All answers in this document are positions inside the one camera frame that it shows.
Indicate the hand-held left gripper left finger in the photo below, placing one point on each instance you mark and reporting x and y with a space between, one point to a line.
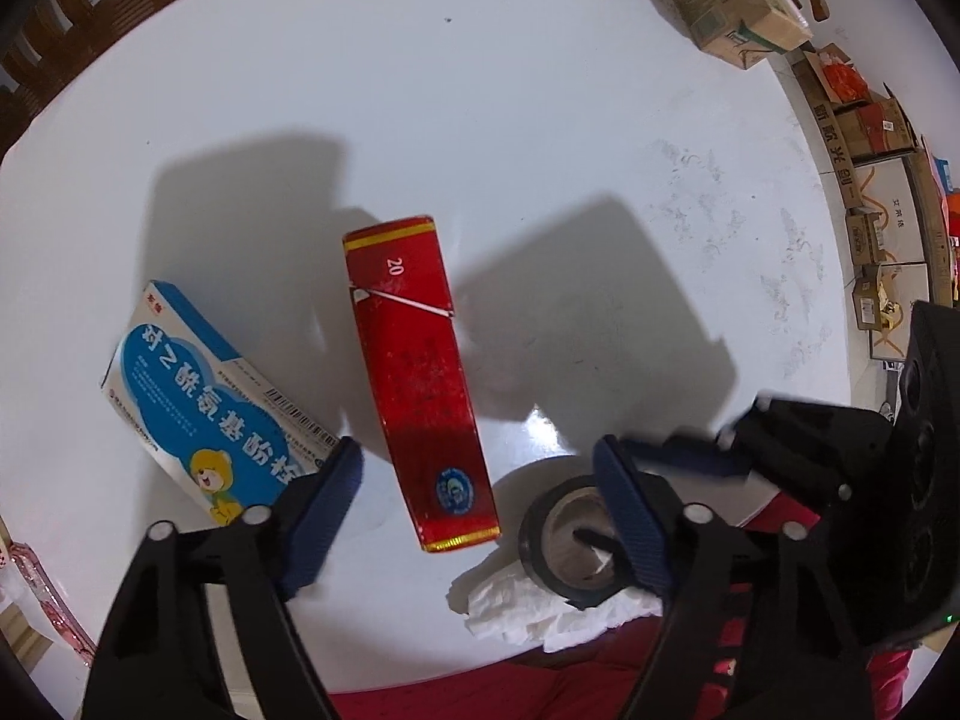
322 521

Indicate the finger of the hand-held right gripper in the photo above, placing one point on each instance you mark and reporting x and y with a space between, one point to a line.
690 454
817 450

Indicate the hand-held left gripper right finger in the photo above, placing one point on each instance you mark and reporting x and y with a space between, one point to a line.
634 525

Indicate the black tape roll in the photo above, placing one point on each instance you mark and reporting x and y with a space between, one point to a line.
534 540

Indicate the white tissue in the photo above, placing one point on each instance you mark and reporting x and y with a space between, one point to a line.
517 607

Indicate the red cigarette box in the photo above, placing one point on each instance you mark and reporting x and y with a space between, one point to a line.
420 390

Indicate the blue bear medicine box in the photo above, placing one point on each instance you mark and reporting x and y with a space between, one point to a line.
202 397

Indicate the row of cardboard boxes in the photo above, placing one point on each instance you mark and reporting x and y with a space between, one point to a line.
892 187

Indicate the pink phone case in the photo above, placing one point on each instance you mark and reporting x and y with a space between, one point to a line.
45 600

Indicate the red plastic bag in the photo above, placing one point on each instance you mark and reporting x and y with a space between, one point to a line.
841 81

